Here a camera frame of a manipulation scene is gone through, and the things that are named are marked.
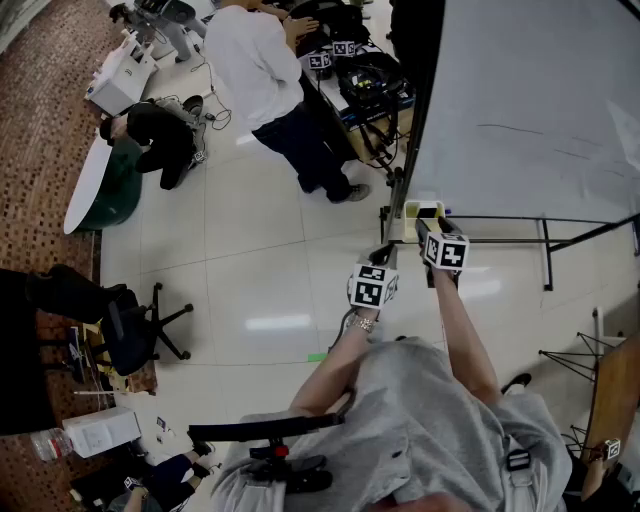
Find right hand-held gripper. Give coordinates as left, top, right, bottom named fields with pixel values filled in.
left=414, top=215, right=471, bottom=290

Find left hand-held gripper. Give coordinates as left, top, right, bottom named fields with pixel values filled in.
left=348, top=242, right=400, bottom=311

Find cream plastic bin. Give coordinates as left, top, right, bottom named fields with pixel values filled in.
left=402, top=199, right=447, bottom=245

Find person's right forearm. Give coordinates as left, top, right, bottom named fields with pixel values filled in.
left=430, top=269, right=503, bottom=404

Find person's left forearm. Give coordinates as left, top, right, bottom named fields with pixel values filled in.
left=289, top=307, right=382, bottom=417

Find large whiteboard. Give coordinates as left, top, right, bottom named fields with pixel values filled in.
left=390, top=0, right=640, bottom=227

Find person's grey shirt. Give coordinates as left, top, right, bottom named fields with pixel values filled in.
left=212, top=336, right=574, bottom=512

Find person's black shoe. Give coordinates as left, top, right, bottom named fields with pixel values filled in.
left=500, top=372, right=534, bottom=397

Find black chest-mounted rig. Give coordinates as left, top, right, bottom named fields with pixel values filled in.
left=187, top=411, right=347, bottom=495

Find equipment table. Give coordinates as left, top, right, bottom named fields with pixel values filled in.
left=298, top=44, right=417, bottom=167

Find brown wooden table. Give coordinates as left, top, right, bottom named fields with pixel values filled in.
left=581, top=333, right=640, bottom=501

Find black office chair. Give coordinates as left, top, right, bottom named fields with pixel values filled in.
left=98, top=281, right=195, bottom=377

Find dark green table base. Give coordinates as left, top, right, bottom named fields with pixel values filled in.
left=77, top=138, right=145, bottom=232

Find white round table top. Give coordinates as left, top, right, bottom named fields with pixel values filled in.
left=63, top=133, right=115, bottom=236

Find white cardboard carton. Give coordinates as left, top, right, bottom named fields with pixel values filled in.
left=61, top=405, right=143, bottom=460

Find white equipment cart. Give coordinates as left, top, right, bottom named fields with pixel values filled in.
left=83, top=28, right=160, bottom=117

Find clear plastic water bottle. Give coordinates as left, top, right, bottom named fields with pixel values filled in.
left=29, top=427, right=76, bottom=462

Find black wire table legs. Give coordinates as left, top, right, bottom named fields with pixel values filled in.
left=538, top=331, right=602, bottom=384

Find black floor cable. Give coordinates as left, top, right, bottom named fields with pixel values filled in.
left=191, top=43, right=234, bottom=132

